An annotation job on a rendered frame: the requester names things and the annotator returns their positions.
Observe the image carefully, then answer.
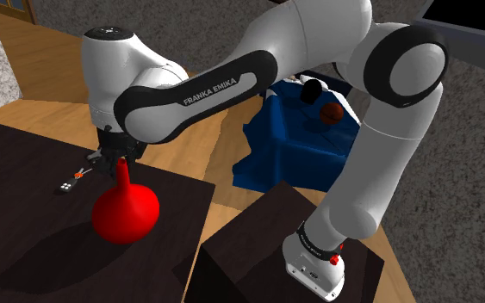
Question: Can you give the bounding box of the black key fob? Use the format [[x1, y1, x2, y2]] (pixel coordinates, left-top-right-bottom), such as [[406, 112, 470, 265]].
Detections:
[[59, 167, 93, 194]]

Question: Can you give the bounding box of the dark robot stand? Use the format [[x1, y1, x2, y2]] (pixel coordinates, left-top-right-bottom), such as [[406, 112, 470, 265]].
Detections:
[[182, 180, 386, 303]]

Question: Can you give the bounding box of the dark brown table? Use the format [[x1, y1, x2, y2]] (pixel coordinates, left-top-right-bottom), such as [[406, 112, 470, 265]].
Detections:
[[0, 117, 216, 303]]

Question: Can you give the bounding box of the brown basketball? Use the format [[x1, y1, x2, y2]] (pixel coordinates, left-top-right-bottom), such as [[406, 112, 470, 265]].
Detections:
[[319, 102, 345, 126]]

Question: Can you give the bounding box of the black cylinder object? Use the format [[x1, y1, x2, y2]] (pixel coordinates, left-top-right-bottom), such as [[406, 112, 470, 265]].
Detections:
[[300, 78, 324, 106]]

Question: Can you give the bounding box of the red round vase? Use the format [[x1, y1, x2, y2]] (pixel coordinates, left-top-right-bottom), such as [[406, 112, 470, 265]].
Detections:
[[90, 158, 161, 245]]

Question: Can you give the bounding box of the wooden door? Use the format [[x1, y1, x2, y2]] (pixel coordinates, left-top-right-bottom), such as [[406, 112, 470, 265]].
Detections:
[[0, 0, 38, 25]]

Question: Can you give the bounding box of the black screen television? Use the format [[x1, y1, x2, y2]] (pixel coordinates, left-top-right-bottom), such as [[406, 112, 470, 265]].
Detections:
[[411, 0, 485, 73]]

